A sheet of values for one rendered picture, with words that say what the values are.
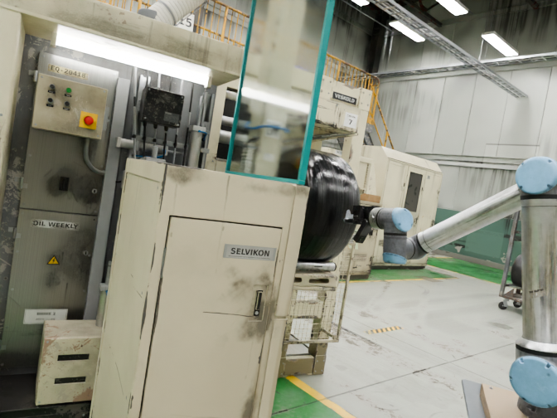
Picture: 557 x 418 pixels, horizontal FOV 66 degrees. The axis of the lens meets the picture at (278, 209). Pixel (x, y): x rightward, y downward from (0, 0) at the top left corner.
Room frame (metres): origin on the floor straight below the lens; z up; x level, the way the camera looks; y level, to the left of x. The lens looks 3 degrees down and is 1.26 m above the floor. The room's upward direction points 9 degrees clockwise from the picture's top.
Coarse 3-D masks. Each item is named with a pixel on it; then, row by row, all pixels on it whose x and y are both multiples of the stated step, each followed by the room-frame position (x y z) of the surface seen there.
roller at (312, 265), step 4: (300, 260) 2.04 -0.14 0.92; (304, 260) 2.06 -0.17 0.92; (308, 260) 2.07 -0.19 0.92; (300, 264) 2.03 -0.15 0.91; (304, 264) 2.04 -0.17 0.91; (308, 264) 2.05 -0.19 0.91; (312, 264) 2.07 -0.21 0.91; (316, 264) 2.08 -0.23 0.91; (320, 264) 2.09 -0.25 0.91; (324, 264) 2.10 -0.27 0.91; (328, 264) 2.12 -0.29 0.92; (332, 264) 2.13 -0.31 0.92; (296, 268) 2.03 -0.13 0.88; (300, 268) 2.04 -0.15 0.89; (304, 268) 2.05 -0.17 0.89; (308, 268) 2.06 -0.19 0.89; (312, 268) 2.07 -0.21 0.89; (316, 268) 2.08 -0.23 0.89; (320, 268) 2.09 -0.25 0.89; (324, 268) 2.10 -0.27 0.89; (328, 268) 2.11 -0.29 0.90; (332, 268) 2.12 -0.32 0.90; (336, 268) 2.13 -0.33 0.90
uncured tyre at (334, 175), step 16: (320, 160) 2.02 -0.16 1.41; (336, 160) 2.09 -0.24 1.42; (320, 176) 1.95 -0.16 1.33; (336, 176) 1.99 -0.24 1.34; (352, 176) 2.06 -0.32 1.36; (320, 192) 1.92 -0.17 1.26; (336, 192) 1.96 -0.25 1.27; (352, 192) 2.01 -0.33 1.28; (320, 208) 1.91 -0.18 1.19; (336, 208) 1.95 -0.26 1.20; (352, 208) 1.99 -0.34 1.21; (304, 224) 1.93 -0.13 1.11; (320, 224) 1.92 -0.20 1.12; (336, 224) 1.96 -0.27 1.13; (352, 224) 2.01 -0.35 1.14; (304, 240) 1.95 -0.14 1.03; (320, 240) 1.96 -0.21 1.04; (336, 240) 2.00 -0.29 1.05; (304, 256) 2.03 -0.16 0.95; (320, 256) 2.06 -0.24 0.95; (336, 256) 2.11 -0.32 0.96
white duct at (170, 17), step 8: (160, 0) 2.00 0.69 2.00; (168, 0) 2.00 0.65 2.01; (176, 0) 2.01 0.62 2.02; (184, 0) 2.03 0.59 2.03; (192, 0) 2.05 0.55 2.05; (200, 0) 2.08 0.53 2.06; (152, 8) 1.98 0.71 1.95; (160, 8) 1.98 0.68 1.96; (168, 8) 1.99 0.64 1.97; (176, 8) 2.01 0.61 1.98; (184, 8) 2.04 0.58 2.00; (192, 8) 2.08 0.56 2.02; (160, 16) 1.98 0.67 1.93; (168, 16) 2.00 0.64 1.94; (176, 16) 2.03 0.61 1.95; (184, 16) 2.08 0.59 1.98
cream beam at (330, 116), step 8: (320, 104) 2.41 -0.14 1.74; (328, 104) 2.44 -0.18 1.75; (336, 104) 2.46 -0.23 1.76; (344, 104) 2.49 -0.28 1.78; (320, 112) 2.41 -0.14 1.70; (328, 112) 2.44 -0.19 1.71; (336, 112) 2.47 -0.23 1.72; (344, 112) 2.49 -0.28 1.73; (352, 112) 2.52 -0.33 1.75; (360, 112) 2.55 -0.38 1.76; (320, 120) 2.42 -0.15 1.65; (328, 120) 2.45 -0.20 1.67; (336, 120) 2.47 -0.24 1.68; (320, 128) 2.57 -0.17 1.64; (328, 128) 2.53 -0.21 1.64; (336, 128) 2.49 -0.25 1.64; (344, 128) 2.51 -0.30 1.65; (352, 128) 2.53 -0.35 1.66
